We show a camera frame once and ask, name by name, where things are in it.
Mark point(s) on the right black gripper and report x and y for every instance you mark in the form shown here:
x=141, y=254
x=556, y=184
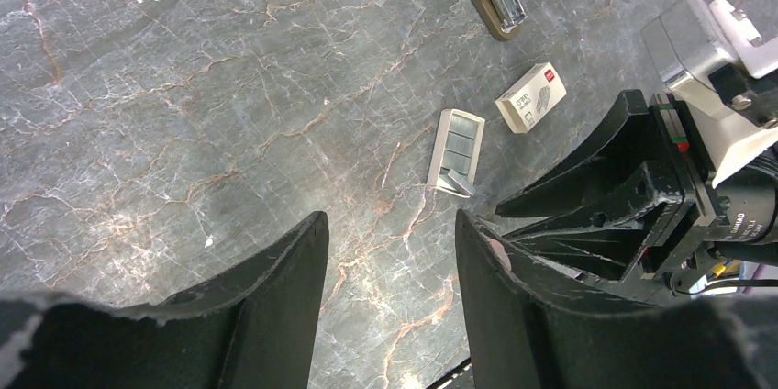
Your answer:
x=635, y=196

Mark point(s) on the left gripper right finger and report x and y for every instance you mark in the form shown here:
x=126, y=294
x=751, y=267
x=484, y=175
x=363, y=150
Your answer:
x=530, y=326

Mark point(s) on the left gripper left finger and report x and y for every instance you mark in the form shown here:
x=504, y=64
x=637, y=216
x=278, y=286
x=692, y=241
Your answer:
x=252, y=326

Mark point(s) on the white staple box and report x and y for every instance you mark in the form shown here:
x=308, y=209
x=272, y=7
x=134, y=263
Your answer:
x=531, y=98

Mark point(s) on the grey staple strip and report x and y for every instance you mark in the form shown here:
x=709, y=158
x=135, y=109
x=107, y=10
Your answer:
x=460, y=183

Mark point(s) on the white staple tray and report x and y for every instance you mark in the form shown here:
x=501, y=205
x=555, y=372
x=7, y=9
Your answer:
x=457, y=147

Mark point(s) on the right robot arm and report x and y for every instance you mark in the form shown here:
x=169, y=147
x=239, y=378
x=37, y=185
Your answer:
x=749, y=233

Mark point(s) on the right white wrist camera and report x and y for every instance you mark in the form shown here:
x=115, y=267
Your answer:
x=714, y=58

